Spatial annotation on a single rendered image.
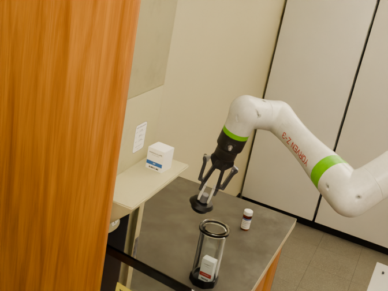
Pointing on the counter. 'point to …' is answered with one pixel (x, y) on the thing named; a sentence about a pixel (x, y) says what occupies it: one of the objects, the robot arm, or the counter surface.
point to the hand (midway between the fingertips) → (206, 192)
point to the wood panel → (60, 137)
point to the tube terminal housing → (142, 114)
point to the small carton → (159, 157)
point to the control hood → (140, 186)
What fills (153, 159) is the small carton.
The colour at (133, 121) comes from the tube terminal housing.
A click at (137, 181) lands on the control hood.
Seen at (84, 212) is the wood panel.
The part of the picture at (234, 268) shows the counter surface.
